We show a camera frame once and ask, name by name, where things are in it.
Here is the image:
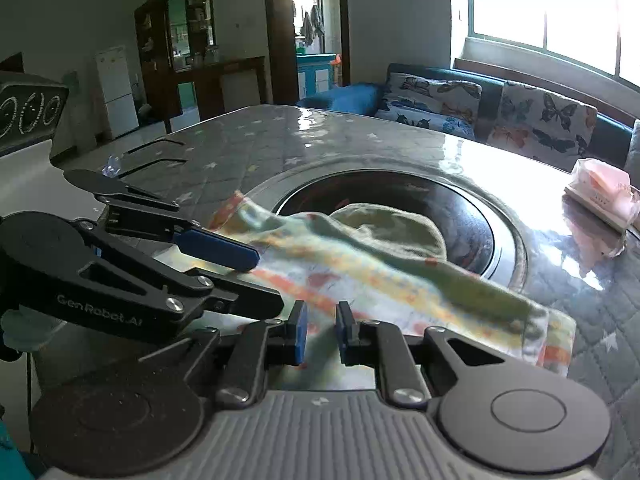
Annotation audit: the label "hanging clothes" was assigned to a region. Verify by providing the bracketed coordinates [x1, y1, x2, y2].
[299, 4, 327, 47]

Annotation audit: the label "blue sofa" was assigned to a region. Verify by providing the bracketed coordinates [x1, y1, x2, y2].
[296, 62, 637, 174]

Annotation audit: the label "dark wooden sideboard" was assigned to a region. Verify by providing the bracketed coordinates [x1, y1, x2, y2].
[172, 55, 267, 122]

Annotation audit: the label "butterfly print cushion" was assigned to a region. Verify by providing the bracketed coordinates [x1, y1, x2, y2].
[487, 81, 599, 172]
[375, 72, 484, 139]

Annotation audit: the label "window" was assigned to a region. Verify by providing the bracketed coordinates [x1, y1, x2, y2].
[449, 0, 640, 87]

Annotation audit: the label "dark wooden door frame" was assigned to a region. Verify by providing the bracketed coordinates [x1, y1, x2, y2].
[263, 0, 351, 107]

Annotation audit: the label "colourful patterned garment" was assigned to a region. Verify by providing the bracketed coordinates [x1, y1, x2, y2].
[207, 190, 577, 379]

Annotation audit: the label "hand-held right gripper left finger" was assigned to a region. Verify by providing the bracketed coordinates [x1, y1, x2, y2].
[142, 300, 308, 409]

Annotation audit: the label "grey cushion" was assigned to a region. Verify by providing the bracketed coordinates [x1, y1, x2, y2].
[622, 118, 640, 171]

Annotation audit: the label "pink tissue pack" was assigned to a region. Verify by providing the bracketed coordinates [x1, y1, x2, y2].
[564, 157, 640, 234]

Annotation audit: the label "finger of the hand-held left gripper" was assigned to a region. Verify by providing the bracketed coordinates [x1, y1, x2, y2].
[63, 168, 262, 275]
[50, 219, 287, 347]

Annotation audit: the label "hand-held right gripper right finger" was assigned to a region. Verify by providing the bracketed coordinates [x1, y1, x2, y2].
[335, 300, 522, 408]

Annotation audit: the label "dark wooden display cabinet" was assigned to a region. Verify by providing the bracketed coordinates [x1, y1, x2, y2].
[133, 0, 219, 122]

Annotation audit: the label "blue and white cabinet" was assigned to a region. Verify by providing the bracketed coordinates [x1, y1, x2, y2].
[296, 52, 337, 102]

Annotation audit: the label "white refrigerator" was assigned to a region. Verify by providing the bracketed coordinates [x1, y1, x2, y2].
[94, 45, 140, 140]

